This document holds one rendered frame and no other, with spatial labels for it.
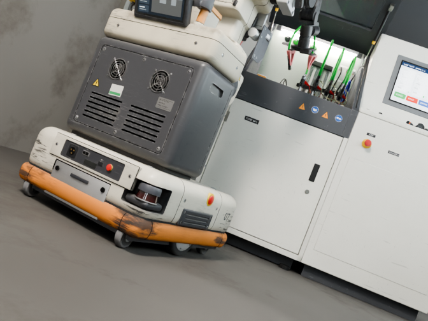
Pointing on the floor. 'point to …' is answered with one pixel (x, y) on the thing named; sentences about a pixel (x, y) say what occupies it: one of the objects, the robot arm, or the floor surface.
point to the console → (377, 203)
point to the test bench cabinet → (258, 246)
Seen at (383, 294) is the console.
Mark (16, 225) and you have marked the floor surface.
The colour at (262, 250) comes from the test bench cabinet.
